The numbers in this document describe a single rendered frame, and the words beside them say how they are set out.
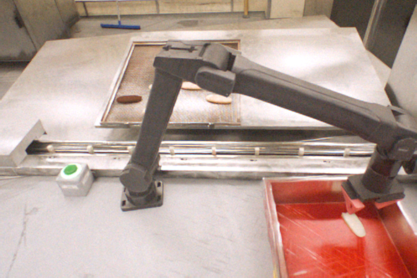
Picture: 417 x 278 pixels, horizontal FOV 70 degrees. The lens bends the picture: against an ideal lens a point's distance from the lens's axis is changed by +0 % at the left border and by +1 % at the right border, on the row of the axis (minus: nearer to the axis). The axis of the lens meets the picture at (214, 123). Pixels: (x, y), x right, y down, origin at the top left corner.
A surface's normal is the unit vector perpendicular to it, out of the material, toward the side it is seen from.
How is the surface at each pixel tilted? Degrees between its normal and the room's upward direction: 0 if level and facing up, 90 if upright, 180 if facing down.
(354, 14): 90
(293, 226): 0
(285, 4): 90
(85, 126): 0
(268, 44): 10
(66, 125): 0
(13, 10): 90
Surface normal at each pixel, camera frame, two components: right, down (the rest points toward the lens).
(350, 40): -0.06, -0.65
